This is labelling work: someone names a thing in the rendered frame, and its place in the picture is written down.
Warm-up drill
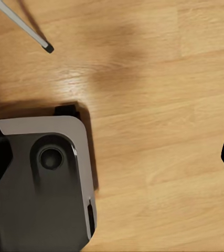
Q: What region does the camera tripod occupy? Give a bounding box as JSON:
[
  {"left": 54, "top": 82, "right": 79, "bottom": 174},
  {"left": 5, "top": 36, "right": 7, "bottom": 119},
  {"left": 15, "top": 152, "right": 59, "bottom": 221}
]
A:
[{"left": 0, "top": 0, "right": 54, "bottom": 54}]

